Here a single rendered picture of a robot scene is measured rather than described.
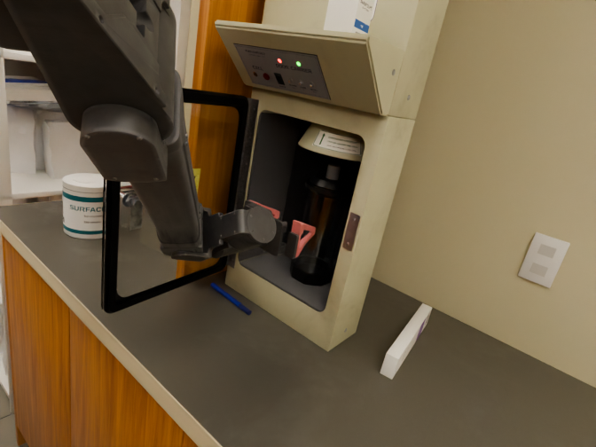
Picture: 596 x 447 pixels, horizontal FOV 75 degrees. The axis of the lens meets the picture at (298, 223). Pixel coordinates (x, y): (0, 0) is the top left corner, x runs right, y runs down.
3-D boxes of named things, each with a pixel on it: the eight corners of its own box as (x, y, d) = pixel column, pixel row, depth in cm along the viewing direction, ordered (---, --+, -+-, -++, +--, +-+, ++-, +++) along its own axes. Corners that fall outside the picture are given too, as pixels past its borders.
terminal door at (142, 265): (225, 269, 93) (249, 96, 80) (103, 317, 68) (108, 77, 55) (223, 268, 94) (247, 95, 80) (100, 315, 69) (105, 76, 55)
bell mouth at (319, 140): (329, 142, 94) (333, 119, 92) (395, 161, 84) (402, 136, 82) (280, 141, 80) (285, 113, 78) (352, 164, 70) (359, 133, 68)
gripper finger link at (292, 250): (298, 206, 77) (264, 212, 70) (326, 217, 73) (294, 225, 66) (293, 237, 79) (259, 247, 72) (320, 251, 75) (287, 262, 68)
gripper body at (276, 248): (250, 203, 74) (219, 208, 68) (290, 221, 68) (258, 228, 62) (247, 235, 76) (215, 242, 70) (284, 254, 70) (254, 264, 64)
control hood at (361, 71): (251, 85, 81) (259, 34, 78) (389, 116, 63) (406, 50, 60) (207, 78, 72) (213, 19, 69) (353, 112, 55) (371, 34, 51)
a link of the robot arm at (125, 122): (70, -38, 23) (49, 129, 20) (173, -27, 24) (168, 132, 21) (168, 205, 63) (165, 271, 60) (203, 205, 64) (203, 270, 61)
